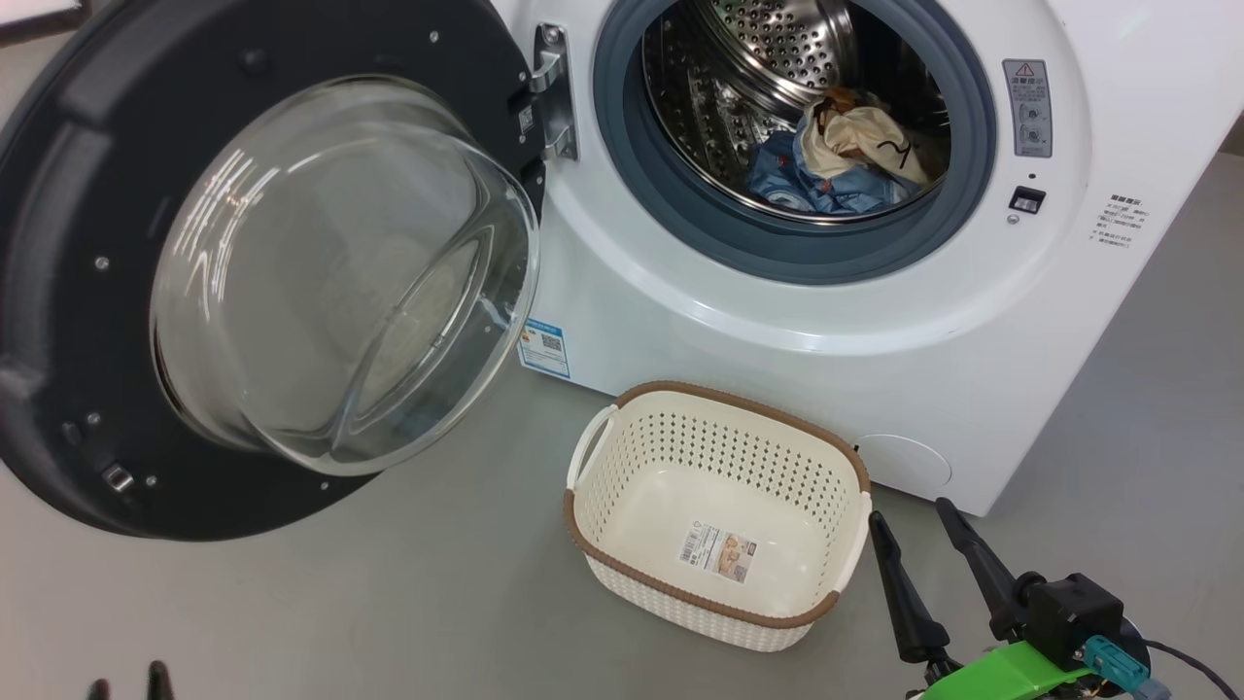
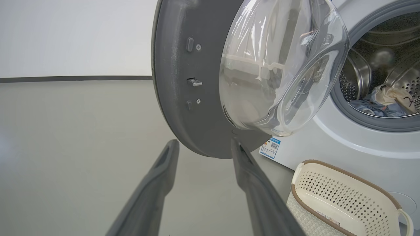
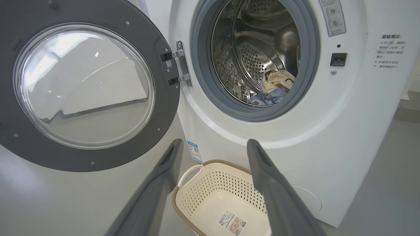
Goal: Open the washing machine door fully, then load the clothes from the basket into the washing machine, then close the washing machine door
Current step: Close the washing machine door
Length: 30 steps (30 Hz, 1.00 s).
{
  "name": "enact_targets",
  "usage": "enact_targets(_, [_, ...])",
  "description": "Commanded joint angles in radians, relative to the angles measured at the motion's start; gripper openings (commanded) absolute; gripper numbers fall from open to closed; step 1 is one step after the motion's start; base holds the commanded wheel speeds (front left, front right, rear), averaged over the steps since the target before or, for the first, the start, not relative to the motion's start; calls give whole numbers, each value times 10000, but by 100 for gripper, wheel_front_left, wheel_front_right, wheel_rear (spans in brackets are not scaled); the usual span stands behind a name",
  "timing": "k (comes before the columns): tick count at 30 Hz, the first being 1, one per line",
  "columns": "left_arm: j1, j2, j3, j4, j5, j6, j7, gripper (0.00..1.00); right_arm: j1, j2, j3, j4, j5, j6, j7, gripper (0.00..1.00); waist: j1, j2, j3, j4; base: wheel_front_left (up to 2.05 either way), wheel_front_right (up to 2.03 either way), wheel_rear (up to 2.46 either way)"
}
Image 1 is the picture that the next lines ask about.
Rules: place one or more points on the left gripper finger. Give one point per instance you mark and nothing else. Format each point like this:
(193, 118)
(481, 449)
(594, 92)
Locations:
(98, 692)
(158, 685)

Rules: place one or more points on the blue energy label sticker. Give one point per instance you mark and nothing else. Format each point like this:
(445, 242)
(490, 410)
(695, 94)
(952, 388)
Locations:
(544, 345)

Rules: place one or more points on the white front-load washing machine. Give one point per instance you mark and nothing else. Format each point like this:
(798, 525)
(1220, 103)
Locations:
(777, 321)

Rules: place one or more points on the grey warning sticker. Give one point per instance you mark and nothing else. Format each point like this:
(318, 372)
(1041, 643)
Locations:
(1027, 107)

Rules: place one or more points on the blue and cream garment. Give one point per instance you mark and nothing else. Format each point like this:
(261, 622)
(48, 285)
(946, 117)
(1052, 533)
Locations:
(855, 136)

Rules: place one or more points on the cream laundry basket brown rim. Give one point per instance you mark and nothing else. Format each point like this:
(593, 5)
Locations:
(719, 486)

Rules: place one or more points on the dark framed white board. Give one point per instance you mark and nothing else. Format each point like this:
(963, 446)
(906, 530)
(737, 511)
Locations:
(39, 15)

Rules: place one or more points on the round white filter cover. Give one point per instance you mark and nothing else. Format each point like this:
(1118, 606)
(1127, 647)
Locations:
(904, 467)

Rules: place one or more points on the black door lock socket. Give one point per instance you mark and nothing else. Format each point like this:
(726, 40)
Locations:
(1027, 199)

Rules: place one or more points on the washing machine door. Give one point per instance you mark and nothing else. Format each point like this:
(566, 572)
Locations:
(58, 292)

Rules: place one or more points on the basket product label sticker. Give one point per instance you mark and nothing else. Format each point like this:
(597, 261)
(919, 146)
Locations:
(717, 552)

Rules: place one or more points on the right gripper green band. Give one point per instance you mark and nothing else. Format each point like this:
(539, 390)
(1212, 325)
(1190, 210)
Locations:
(1001, 676)

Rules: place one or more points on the stainless steel washer drum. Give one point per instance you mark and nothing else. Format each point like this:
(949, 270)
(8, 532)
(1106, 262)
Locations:
(719, 78)

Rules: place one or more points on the grey rubber door gasket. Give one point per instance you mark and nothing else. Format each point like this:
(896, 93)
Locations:
(632, 185)

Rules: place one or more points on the metal door hinge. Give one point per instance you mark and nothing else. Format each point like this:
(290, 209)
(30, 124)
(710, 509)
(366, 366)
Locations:
(554, 97)

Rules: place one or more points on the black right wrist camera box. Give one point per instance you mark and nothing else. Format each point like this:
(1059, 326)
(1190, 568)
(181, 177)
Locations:
(1069, 617)

